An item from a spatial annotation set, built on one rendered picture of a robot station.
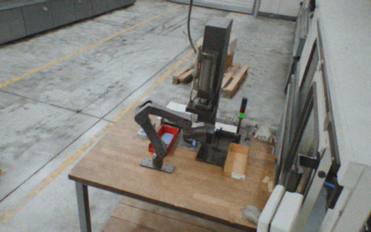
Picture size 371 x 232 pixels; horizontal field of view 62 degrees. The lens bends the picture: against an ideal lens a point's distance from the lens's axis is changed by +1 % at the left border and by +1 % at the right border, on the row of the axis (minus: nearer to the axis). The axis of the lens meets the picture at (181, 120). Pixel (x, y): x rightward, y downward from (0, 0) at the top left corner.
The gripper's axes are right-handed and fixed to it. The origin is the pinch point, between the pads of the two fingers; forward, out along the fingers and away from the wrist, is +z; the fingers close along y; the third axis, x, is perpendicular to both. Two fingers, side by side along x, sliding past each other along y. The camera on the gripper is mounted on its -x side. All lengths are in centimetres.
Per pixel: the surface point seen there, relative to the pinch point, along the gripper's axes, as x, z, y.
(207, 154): -12.8, 9.3, 0.2
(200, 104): -1.3, -5.2, 26.4
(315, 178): -50, -80, -35
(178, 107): 21, 41, 47
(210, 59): -3, -31, 43
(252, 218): -43, -13, -35
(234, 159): -29.9, 12.0, 2.8
